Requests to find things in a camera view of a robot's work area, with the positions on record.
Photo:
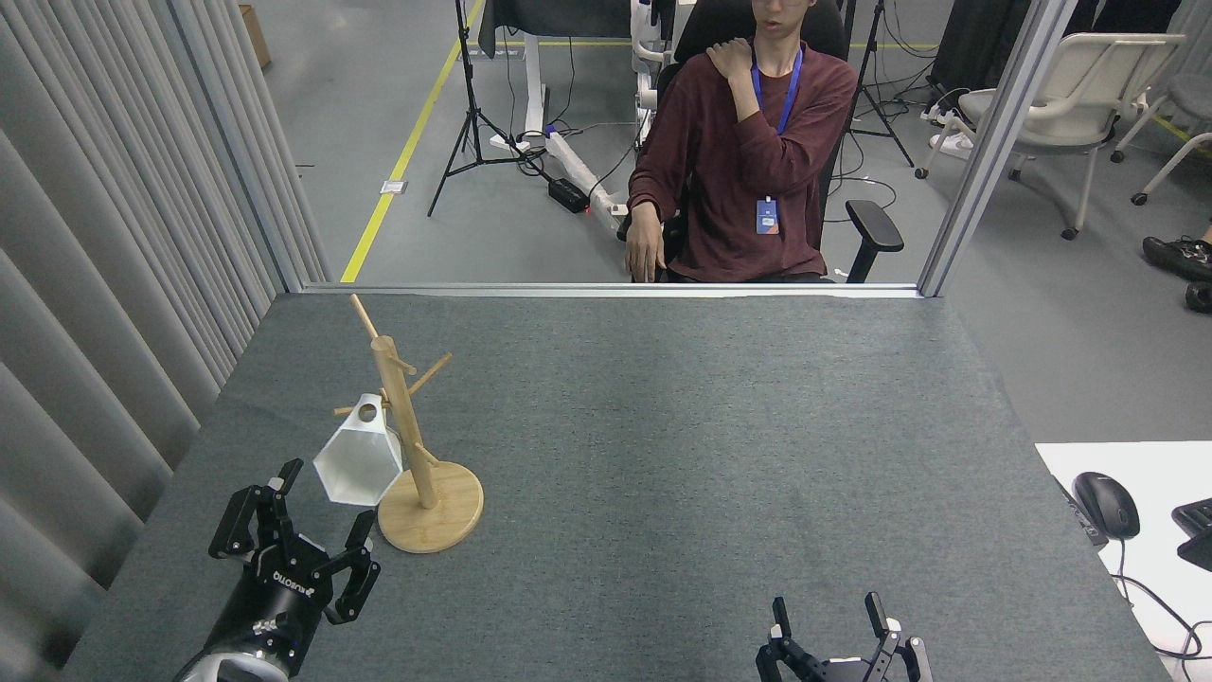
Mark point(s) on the person's right forearm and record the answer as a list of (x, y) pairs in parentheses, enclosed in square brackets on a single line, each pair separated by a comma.
[(651, 185)]

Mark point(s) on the cardboard box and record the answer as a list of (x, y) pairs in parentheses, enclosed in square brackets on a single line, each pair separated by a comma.
[(256, 33)]

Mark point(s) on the blue id badge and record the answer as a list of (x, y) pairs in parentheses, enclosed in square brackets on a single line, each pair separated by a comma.
[(767, 218)]

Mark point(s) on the black power strip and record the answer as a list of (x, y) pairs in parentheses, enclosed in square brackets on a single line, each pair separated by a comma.
[(568, 194)]

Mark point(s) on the white office chair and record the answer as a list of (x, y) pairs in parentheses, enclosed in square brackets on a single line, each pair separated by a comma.
[(1193, 95), (1089, 85)]

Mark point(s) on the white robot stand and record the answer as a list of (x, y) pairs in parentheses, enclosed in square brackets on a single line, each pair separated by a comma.
[(646, 95)]

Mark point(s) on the grey curtain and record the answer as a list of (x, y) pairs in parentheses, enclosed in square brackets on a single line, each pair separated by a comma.
[(95, 237)]

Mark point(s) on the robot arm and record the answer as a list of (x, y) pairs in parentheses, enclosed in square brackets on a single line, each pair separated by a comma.
[(232, 671)]

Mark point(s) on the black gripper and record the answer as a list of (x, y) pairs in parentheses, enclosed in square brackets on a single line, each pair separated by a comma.
[(275, 606), (843, 673)]

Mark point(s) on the black office chair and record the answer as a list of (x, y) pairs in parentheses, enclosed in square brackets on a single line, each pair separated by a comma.
[(871, 232)]

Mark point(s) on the white hexagonal cup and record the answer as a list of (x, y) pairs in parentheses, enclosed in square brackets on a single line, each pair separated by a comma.
[(360, 459)]

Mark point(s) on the black tripod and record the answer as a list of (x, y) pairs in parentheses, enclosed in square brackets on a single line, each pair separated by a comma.
[(876, 85), (466, 95)]

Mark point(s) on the standing person in black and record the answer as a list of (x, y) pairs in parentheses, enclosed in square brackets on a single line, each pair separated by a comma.
[(1179, 256)]

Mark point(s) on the silver frame post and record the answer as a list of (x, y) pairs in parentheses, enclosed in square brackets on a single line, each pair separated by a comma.
[(994, 142)]

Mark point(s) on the black keyboard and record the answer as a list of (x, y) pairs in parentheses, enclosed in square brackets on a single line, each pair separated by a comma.
[(1195, 535)]

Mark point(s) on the black device at table edge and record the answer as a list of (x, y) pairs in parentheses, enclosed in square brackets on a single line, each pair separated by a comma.
[(1079, 516)]

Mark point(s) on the seated person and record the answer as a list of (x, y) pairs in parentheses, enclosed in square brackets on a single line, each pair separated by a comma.
[(748, 170)]

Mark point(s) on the person's left forearm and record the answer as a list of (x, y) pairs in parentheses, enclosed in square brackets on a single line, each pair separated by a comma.
[(795, 142)]

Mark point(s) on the person's right hand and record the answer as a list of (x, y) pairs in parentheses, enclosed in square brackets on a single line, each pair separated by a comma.
[(646, 242)]

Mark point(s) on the wooden cup rack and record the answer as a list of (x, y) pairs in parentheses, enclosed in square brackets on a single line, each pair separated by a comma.
[(417, 455)]

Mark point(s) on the white side table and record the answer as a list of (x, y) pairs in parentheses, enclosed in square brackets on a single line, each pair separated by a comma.
[(1165, 464)]

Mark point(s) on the black computer mouse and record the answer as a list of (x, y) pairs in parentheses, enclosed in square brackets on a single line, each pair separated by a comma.
[(1106, 504)]

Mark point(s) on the white desk frame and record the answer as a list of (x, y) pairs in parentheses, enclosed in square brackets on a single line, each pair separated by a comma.
[(532, 85)]

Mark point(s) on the person's left hand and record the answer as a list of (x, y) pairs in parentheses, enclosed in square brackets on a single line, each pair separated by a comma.
[(729, 57)]

